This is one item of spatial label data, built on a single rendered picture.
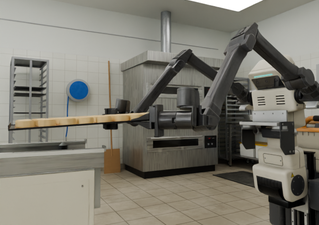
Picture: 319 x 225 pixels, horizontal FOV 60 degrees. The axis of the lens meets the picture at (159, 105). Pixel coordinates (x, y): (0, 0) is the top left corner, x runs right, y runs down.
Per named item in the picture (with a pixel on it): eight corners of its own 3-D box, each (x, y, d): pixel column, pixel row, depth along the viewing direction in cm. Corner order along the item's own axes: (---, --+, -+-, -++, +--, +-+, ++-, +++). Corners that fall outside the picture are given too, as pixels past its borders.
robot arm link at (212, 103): (258, 40, 104) (236, 50, 113) (249, 29, 102) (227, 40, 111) (218, 133, 84) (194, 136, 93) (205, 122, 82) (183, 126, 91)
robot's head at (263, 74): (271, 79, 163) (258, 58, 158) (304, 74, 144) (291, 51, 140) (258, 94, 158) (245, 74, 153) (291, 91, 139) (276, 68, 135)
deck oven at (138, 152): (147, 182, 414) (147, 50, 421) (120, 169, 520) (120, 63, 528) (227, 173, 486) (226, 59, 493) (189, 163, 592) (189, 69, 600)
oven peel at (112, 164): (104, 173, 477) (100, 60, 509) (103, 173, 480) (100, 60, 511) (120, 172, 491) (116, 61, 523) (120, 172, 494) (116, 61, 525)
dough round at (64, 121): (78, 124, 86) (78, 117, 86) (72, 125, 81) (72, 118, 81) (62, 125, 87) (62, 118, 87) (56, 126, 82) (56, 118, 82)
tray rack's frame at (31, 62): (6, 178, 425) (8, 63, 432) (42, 175, 451) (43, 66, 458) (7, 188, 370) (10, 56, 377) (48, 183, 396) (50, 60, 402)
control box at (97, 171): (90, 209, 90) (90, 166, 91) (77, 191, 112) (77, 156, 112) (101, 207, 92) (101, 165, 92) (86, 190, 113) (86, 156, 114)
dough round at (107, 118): (114, 121, 91) (113, 115, 91) (108, 122, 86) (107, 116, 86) (99, 122, 92) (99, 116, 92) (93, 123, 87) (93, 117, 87)
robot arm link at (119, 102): (138, 125, 139) (133, 122, 147) (142, 102, 139) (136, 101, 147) (115, 122, 135) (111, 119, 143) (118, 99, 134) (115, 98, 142)
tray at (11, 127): (149, 117, 136) (148, 114, 136) (196, 117, 100) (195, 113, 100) (10, 126, 108) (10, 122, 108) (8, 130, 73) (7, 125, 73)
